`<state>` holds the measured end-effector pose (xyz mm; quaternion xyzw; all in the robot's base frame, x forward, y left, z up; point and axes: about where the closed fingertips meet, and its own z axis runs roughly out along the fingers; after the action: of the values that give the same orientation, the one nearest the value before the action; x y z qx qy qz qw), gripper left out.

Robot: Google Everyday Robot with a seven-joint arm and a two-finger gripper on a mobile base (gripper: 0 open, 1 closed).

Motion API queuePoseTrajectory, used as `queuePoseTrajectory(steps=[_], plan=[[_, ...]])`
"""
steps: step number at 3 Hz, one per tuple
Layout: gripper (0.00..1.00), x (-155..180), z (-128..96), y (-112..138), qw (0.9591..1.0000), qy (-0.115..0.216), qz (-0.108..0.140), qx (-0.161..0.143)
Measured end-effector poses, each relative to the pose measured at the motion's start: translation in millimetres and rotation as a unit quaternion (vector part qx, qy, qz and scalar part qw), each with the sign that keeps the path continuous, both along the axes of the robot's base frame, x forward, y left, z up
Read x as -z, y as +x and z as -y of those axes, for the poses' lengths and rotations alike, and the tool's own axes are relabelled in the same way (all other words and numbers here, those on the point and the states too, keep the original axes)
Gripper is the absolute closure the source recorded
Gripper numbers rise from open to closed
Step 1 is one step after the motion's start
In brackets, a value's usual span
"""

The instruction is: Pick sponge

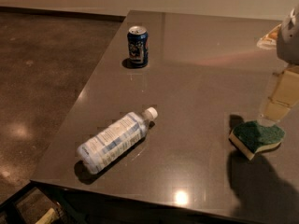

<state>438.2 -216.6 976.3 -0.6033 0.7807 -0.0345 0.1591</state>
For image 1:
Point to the beige segmented gripper finger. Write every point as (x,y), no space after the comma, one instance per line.
(284,96)

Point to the grey robot gripper body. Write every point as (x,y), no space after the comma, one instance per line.
(289,42)

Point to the green and yellow sponge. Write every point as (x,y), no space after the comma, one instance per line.
(251,138)

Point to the orange and white snack packet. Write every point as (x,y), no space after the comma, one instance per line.
(269,41)

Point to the blue soda can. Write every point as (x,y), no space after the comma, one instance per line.
(138,45)

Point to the clear plastic water bottle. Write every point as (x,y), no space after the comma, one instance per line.
(100,151)

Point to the yellow object under table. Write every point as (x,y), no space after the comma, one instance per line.
(49,217)

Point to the black table frame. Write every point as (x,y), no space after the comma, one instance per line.
(31,202)

